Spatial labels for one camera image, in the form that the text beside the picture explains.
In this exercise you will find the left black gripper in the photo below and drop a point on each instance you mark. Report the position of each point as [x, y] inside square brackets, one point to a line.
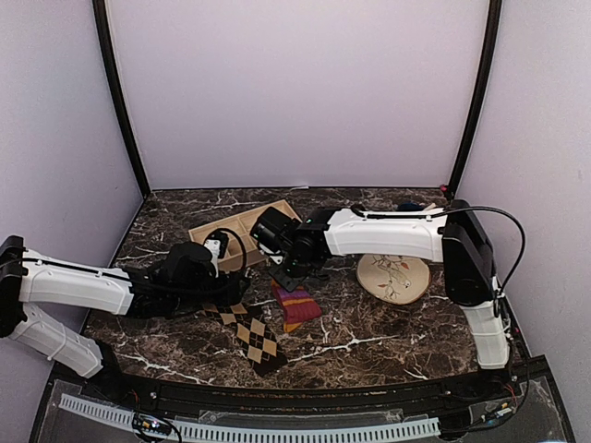
[230, 293]

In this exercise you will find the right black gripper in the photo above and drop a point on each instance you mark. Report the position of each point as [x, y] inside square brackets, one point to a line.
[288, 281]

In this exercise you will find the maroon striped sock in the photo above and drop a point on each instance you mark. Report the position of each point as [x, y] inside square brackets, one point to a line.
[298, 306]

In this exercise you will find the brown argyle sock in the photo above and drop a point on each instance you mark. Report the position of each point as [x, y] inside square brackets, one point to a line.
[257, 341]

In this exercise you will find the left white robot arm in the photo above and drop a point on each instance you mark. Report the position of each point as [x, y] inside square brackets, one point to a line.
[29, 279]

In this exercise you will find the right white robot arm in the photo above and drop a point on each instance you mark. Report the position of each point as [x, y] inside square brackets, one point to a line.
[451, 236]

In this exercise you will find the round painted wooden plate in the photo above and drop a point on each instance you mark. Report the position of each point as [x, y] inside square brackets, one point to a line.
[398, 280]

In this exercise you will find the dark blue mug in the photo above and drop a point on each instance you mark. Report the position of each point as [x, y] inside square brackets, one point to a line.
[410, 207]

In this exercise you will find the small circuit board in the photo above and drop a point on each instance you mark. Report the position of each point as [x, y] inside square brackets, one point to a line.
[149, 425]

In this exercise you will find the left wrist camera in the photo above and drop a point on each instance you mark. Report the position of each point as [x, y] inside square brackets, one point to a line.
[217, 243]

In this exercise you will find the white slotted cable duct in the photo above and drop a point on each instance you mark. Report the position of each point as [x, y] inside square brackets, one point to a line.
[215, 426]

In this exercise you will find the black front rail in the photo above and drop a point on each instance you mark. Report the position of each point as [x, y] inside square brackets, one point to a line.
[443, 395]

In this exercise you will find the left black frame post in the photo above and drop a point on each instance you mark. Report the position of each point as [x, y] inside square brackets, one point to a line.
[107, 48]

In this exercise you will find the black frame post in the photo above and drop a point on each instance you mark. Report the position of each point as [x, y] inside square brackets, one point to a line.
[477, 100]
[107, 48]

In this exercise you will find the right black frame post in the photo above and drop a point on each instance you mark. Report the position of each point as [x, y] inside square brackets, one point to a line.
[477, 100]

